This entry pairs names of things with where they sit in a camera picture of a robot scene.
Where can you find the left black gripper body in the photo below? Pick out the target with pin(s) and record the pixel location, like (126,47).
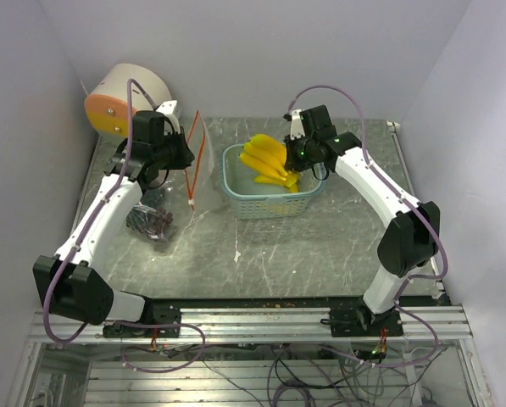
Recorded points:
(173,153)

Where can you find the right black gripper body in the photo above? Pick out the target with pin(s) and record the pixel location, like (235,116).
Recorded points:
(301,154)

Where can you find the yellow banana bunch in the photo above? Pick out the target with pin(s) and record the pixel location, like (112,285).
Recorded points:
(267,157)

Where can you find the clear zip bag orange zipper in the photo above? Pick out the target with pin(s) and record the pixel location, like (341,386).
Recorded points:
(151,220)

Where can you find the light blue plastic basket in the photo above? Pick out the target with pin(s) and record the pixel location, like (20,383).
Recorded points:
(251,200)

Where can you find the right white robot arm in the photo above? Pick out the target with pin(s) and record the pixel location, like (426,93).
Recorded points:
(411,227)

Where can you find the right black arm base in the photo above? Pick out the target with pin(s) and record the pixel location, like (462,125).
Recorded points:
(356,320)

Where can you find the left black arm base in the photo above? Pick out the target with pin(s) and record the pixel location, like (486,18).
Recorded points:
(156,312)

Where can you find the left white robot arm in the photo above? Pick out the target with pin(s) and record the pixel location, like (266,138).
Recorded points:
(73,282)

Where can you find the white cylinder orange lid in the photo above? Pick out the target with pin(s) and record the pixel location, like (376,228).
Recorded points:
(106,105)

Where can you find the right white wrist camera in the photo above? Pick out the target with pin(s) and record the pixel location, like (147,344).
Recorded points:
(295,119)

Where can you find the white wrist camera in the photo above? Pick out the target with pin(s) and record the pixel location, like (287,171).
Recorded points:
(171,109)
(295,119)

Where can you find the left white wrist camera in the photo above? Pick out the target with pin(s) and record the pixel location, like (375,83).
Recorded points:
(171,109)

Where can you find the aluminium frame rail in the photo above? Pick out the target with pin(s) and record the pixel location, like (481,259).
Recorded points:
(301,325)

